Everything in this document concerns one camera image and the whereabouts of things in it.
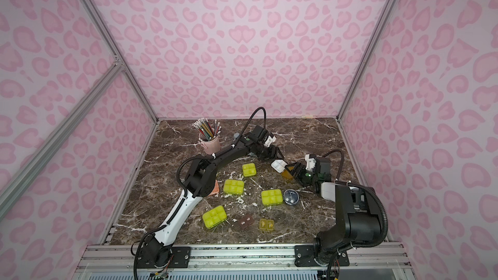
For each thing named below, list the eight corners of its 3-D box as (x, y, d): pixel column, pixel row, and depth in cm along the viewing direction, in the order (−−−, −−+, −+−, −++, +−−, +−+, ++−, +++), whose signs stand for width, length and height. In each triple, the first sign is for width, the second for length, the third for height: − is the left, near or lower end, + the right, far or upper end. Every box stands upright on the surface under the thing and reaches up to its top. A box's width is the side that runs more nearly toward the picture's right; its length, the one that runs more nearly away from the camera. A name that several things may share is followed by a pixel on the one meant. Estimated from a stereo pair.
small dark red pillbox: (241, 230, 82) (241, 229, 80) (237, 222, 84) (237, 221, 82) (254, 222, 84) (254, 221, 82) (250, 214, 86) (250, 213, 84)
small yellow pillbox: (259, 230, 81) (259, 228, 80) (259, 220, 84) (259, 218, 82) (273, 230, 81) (274, 228, 80) (273, 220, 84) (273, 218, 82)
